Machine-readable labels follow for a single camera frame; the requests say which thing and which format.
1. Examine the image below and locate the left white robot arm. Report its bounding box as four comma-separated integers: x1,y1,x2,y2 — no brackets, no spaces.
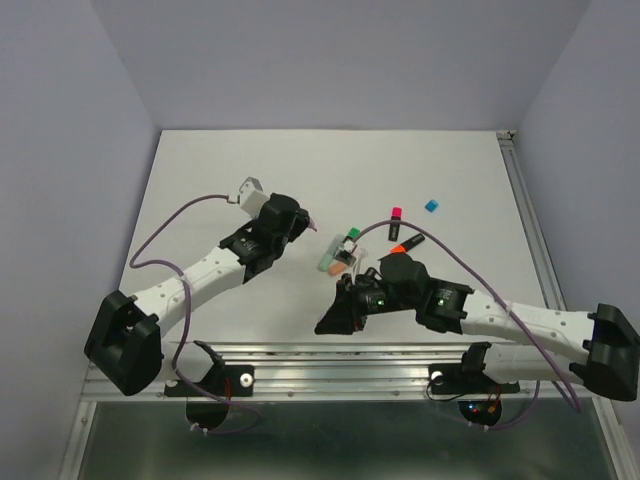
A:
84,190,314,396

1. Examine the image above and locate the pastel orange highlighter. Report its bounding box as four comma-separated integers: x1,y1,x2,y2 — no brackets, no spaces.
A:
327,262,346,276

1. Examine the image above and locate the black highlighter pink cap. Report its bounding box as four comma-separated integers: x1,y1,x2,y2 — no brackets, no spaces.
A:
388,207,403,242

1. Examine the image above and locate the black highlighter orange cap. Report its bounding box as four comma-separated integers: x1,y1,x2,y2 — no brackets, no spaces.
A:
390,233,426,254

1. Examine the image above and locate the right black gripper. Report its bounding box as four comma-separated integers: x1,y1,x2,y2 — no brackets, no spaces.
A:
314,270,418,332

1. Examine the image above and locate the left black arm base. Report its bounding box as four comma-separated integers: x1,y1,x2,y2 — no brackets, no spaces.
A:
164,364,255,399

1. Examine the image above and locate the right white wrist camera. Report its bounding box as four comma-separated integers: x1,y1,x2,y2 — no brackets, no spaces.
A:
333,240,368,269

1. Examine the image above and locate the blue highlighter cap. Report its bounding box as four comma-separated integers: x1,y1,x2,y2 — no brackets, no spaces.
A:
425,200,439,212

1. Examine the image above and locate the aluminium frame rail front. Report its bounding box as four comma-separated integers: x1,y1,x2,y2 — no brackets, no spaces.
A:
81,342,553,402

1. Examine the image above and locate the aluminium rail right side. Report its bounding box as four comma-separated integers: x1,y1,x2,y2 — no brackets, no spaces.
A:
496,130,566,310

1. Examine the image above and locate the pastel green highlighter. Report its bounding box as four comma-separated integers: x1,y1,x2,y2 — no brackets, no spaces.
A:
317,234,344,272

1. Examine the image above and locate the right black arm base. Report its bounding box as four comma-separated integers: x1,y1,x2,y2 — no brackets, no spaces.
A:
429,363,520,396

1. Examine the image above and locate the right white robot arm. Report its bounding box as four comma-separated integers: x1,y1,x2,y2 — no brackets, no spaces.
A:
314,253,639,402

